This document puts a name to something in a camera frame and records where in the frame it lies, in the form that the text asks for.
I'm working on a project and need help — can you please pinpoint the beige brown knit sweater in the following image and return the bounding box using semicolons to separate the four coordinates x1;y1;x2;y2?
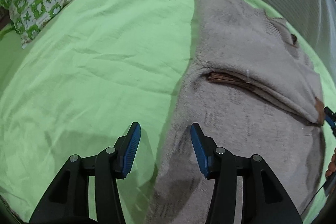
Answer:
145;0;324;223

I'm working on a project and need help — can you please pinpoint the person's right hand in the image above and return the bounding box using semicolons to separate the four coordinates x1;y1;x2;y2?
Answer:
325;148;336;178

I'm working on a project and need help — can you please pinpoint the green bed sheet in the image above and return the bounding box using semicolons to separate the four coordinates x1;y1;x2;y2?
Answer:
1;0;335;223

